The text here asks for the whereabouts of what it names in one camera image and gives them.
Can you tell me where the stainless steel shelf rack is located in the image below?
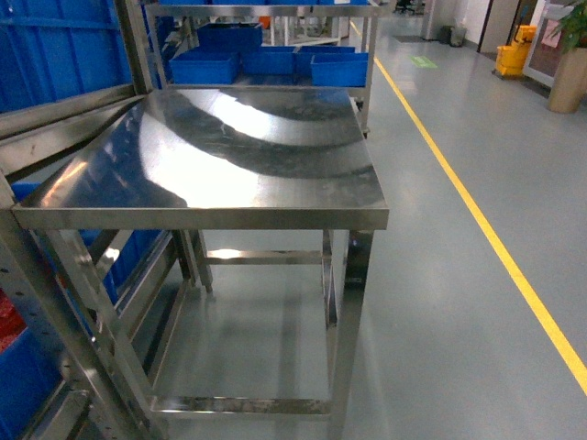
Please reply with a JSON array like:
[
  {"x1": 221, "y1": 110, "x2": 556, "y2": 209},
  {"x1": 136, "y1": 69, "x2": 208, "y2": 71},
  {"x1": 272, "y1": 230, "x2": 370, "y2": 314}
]
[{"x1": 1, "y1": 1, "x2": 167, "y2": 439}]

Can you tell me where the stainless steel side table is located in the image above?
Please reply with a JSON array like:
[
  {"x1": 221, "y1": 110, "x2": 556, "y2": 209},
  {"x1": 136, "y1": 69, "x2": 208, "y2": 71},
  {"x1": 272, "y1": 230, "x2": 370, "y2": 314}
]
[{"x1": 14, "y1": 88, "x2": 389, "y2": 439}]

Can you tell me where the steel wheeled cart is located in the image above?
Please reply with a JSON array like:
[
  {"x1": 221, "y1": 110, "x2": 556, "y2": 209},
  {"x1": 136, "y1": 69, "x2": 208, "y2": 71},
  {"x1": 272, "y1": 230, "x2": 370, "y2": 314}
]
[{"x1": 145, "y1": 1, "x2": 377, "y2": 133}]

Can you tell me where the yellow mop bucket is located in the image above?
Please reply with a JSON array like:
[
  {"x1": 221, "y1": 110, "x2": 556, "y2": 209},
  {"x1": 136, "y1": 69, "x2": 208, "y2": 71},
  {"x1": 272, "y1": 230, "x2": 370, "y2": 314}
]
[{"x1": 494, "y1": 25, "x2": 537, "y2": 77}]

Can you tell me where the tan plant pot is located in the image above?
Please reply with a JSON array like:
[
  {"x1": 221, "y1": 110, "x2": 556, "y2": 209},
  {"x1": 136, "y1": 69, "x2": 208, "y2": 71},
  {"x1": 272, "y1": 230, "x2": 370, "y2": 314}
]
[{"x1": 548, "y1": 48, "x2": 586, "y2": 114}]

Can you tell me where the green potted plant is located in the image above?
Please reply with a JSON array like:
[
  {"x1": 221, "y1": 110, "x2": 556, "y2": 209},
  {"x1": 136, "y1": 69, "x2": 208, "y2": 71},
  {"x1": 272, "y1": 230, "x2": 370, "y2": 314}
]
[{"x1": 549, "y1": 0, "x2": 587, "y2": 53}]

